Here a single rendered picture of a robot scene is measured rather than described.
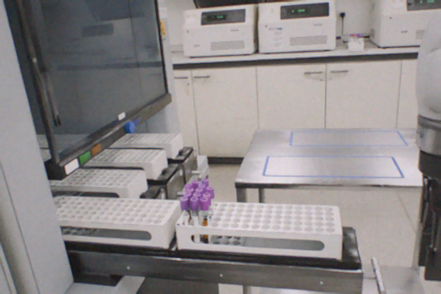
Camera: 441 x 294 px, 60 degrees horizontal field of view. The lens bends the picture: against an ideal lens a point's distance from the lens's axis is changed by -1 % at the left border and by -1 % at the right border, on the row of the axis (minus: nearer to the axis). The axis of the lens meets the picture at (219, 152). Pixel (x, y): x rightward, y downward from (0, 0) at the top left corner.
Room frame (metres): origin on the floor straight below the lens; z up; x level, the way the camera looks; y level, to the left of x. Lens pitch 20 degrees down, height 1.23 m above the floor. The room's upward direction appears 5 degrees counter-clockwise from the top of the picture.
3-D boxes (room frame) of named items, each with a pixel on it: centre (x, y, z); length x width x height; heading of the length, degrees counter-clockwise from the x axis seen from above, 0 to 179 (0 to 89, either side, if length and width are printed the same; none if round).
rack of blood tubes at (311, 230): (0.63, -0.06, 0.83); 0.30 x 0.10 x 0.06; 76
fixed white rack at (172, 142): (1.18, 0.27, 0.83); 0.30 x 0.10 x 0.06; 76
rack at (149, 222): (0.70, 0.24, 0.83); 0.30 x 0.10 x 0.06; 76
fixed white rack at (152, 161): (1.04, 0.31, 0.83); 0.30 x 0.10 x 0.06; 76
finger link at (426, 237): (0.57, -0.36, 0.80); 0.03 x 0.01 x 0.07; 76
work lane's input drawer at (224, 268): (0.66, 0.07, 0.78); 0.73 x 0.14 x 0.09; 76
